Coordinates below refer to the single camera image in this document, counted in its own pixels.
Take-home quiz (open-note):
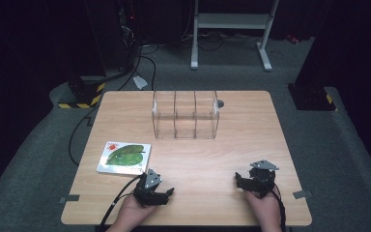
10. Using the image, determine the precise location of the green leaf picture book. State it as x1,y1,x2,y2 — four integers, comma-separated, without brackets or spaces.
96,140,153,177

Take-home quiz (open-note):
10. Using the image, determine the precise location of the clear acrylic divider rack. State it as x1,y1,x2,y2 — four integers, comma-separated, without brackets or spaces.
151,90,220,140

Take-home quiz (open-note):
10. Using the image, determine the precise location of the white metal stand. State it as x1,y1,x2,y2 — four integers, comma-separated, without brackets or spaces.
190,0,280,73

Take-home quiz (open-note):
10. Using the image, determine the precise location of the dark equipment rack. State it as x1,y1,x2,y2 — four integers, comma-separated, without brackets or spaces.
84,0,137,73

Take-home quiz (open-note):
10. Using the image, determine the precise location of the person's right hand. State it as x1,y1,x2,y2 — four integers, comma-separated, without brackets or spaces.
244,188,284,226

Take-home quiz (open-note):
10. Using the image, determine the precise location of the black base with hazard stripes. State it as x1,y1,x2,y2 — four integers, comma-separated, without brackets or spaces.
287,82,338,112
57,74,106,110

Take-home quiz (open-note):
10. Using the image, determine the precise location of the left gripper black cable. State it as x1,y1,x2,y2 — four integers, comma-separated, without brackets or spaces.
99,174,143,232

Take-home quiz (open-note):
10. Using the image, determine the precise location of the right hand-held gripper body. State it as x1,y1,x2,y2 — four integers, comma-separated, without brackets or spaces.
248,159,280,198

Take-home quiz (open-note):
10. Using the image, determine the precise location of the grey tape strip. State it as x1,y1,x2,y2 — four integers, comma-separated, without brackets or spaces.
292,189,314,200
59,193,81,204

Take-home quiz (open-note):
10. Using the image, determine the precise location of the small red object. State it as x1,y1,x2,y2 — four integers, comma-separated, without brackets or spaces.
285,34,301,45

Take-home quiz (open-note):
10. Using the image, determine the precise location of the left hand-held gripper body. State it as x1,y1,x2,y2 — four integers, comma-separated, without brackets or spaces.
132,168,164,208

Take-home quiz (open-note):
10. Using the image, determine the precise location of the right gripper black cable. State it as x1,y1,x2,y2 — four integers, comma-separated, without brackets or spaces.
270,184,288,232

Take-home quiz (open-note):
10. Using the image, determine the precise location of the black looped floor cable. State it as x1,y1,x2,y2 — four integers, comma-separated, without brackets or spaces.
117,43,159,92

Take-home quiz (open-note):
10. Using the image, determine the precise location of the person's left hand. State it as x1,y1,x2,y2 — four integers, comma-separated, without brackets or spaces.
117,194,158,228

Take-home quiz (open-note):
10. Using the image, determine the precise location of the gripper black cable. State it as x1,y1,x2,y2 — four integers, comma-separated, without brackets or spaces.
270,184,288,232
99,174,143,232

